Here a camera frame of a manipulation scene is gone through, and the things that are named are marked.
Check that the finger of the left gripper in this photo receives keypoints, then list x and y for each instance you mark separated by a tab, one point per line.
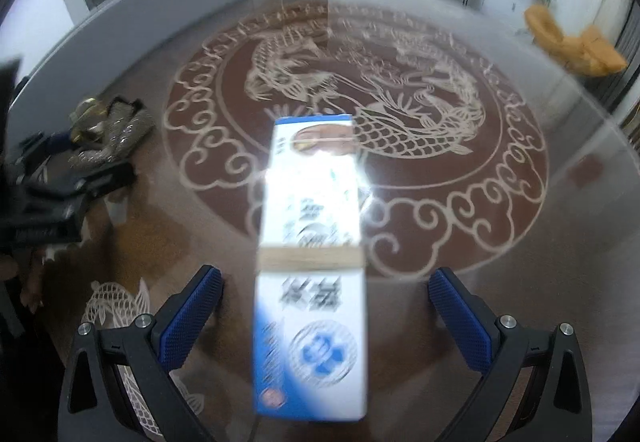
92	183
40	146

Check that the orange lounge chair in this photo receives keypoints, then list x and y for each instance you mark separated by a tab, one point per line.
588	54

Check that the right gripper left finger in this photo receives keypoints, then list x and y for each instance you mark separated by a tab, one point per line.
94	404

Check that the grey partition board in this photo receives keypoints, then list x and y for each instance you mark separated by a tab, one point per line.
88	59

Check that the blue white carton box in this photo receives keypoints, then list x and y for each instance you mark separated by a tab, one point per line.
310	311

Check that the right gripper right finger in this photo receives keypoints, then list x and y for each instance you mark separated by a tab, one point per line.
555	405

